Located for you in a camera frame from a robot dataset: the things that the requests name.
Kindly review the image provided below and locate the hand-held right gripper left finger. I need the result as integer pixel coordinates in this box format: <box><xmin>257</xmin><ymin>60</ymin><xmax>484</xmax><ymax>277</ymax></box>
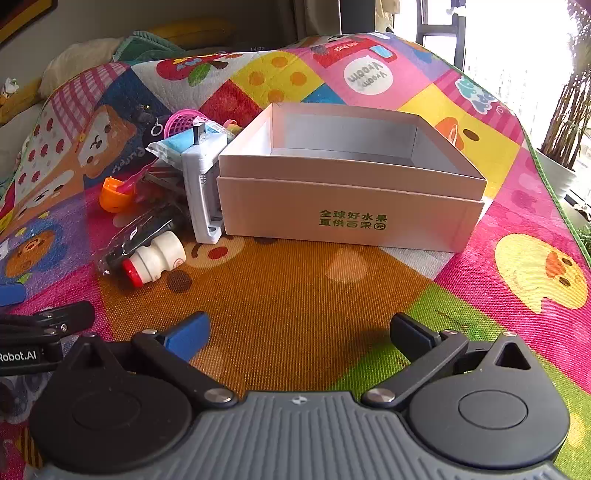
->
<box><xmin>55</xmin><ymin>311</ymin><xmax>238</xmax><ymax>409</ymax></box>

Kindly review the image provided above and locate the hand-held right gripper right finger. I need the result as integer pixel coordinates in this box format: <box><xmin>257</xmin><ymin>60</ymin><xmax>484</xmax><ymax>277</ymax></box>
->
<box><xmin>362</xmin><ymin>313</ymin><xmax>539</xmax><ymax>408</ymax></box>

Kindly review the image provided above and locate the small white bottle red cap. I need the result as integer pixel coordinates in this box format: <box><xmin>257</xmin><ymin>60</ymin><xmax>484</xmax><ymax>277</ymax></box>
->
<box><xmin>121</xmin><ymin>231</ymin><xmax>186</xmax><ymax>288</ymax></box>

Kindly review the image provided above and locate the black item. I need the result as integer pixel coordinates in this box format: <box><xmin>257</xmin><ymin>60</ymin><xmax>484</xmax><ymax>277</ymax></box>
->
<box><xmin>95</xmin><ymin>205</ymin><xmax>186</xmax><ymax>278</ymax></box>

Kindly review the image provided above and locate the orange toy cup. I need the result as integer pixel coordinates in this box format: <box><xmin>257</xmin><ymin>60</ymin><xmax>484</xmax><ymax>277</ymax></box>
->
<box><xmin>99</xmin><ymin>178</ymin><xmax>136</xmax><ymax>214</ymax></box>

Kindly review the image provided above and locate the white plastic device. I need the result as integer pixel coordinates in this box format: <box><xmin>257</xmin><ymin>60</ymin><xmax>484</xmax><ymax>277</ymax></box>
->
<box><xmin>181</xmin><ymin>117</ymin><xmax>229</xmax><ymax>244</ymax></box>

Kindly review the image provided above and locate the dark maroon packet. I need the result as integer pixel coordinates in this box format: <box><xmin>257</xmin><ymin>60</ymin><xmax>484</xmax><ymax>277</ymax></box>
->
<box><xmin>139</xmin><ymin>164</ymin><xmax>188</xmax><ymax>204</ymax></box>

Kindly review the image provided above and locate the beige cardboard box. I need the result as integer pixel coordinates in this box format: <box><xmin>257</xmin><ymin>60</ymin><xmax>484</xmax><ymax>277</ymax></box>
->
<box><xmin>217</xmin><ymin>102</ymin><xmax>488</xmax><ymax>254</ymax></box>

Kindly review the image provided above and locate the blue cotton pad packet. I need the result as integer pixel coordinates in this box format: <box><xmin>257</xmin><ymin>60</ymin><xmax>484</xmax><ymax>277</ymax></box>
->
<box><xmin>145</xmin><ymin>124</ymin><xmax>227</xmax><ymax>168</ymax></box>

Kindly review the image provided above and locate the black plush toy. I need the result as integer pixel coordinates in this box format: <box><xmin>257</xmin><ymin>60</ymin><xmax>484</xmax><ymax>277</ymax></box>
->
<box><xmin>130</xmin><ymin>102</ymin><xmax>164</xmax><ymax>139</ymax></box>

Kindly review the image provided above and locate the pink toy strainer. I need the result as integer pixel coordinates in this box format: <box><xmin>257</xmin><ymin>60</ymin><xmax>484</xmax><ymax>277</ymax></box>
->
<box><xmin>121</xmin><ymin>110</ymin><xmax>206</xmax><ymax>192</ymax></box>

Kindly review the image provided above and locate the colourful cartoon play mat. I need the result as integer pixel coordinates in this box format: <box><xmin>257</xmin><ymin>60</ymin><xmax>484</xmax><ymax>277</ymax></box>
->
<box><xmin>0</xmin><ymin>32</ymin><xmax>591</xmax><ymax>480</ymax></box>

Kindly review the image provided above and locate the yellow cushion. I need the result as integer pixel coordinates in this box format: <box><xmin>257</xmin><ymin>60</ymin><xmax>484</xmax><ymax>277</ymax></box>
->
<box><xmin>0</xmin><ymin>80</ymin><xmax>44</xmax><ymax>126</ymax></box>

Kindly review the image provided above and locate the small green plant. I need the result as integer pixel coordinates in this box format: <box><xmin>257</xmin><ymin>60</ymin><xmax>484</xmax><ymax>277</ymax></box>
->
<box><xmin>570</xmin><ymin>224</ymin><xmax>591</xmax><ymax>266</ymax></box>

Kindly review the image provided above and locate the cream pillow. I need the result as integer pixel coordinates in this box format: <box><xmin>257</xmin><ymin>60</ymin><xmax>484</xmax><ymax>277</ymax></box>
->
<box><xmin>39</xmin><ymin>37</ymin><xmax>125</xmax><ymax>99</ymax></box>

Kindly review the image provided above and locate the potted palm plant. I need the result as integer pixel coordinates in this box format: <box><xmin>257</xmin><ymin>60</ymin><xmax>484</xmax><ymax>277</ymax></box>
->
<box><xmin>536</xmin><ymin>0</ymin><xmax>591</xmax><ymax>199</ymax></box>

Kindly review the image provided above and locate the green towel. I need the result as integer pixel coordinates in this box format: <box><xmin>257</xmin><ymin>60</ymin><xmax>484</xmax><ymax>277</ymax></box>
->
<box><xmin>113</xmin><ymin>31</ymin><xmax>185</xmax><ymax>63</ymax></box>

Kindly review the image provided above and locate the yellow pillow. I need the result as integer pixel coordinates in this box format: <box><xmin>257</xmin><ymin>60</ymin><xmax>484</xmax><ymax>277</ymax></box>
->
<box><xmin>148</xmin><ymin>18</ymin><xmax>234</xmax><ymax>47</ymax></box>

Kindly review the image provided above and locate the dark framed wall picture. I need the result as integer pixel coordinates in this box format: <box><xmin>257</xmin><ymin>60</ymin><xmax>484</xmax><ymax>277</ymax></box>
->
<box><xmin>0</xmin><ymin>0</ymin><xmax>58</xmax><ymax>44</ymax></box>

